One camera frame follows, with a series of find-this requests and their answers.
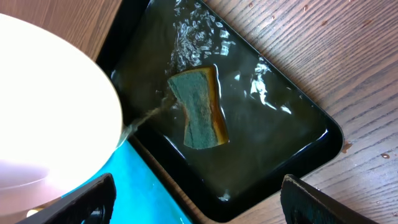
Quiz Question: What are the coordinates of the white plate with red stain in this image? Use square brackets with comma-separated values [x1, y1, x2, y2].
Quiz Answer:
[1, 15, 123, 223]

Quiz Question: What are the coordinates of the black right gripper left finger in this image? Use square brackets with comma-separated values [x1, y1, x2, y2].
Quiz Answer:
[18, 173, 116, 224]

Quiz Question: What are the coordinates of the yellow-green sponge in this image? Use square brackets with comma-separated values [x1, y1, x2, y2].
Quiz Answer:
[167, 65, 229, 149]

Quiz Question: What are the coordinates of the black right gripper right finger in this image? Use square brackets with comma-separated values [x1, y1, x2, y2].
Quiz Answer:
[280, 174, 376, 224]

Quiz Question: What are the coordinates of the teal plastic tray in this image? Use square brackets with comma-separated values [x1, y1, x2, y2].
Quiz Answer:
[80, 141, 193, 224]

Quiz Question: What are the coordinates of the black water tray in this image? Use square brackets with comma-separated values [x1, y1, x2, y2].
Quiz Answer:
[97, 0, 344, 222]

